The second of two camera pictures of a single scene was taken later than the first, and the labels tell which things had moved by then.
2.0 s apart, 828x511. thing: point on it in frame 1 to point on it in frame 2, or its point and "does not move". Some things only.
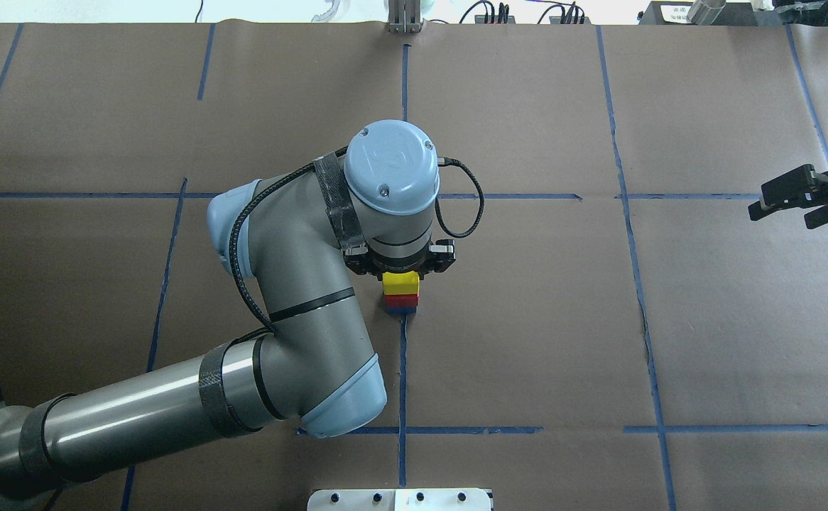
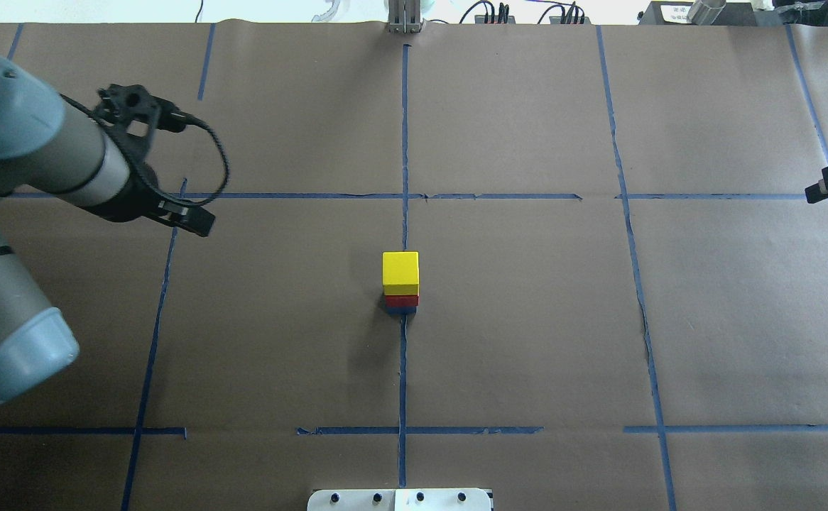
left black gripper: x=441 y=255 to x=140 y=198
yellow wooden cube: x=401 y=283 does not move
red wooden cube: x=401 y=300 does not move
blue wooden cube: x=410 y=309 does not move
